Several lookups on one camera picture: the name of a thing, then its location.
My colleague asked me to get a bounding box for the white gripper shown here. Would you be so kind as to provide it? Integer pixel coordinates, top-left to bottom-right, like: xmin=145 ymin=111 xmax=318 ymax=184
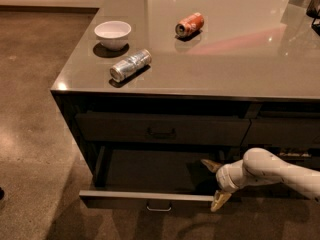
xmin=201 ymin=159 xmax=245 ymax=212

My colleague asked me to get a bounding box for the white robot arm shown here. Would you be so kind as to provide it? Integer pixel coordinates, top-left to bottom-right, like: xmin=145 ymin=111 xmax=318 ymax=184
xmin=201 ymin=148 xmax=320 ymax=212

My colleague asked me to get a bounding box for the dark counter cabinet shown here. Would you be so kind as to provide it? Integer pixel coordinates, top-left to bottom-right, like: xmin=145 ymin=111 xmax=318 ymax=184
xmin=49 ymin=0 xmax=320 ymax=201

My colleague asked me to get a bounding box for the silver soda can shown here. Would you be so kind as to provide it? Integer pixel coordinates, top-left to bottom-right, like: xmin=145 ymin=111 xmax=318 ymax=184
xmin=110 ymin=49 xmax=152 ymax=83

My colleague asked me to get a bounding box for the orange soda can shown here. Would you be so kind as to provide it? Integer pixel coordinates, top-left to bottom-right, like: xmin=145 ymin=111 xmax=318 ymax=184
xmin=175 ymin=12 xmax=204 ymax=38

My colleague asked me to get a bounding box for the white bowl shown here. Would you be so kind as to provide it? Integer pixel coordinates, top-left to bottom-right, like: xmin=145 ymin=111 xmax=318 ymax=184
xmin=94 ymin=21 xmax=132 ymax=51

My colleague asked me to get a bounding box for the dark shoe tip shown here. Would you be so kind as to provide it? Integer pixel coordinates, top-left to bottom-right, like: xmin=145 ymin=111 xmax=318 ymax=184
xmin=0 ymin=187 xmax=5 ymax=200

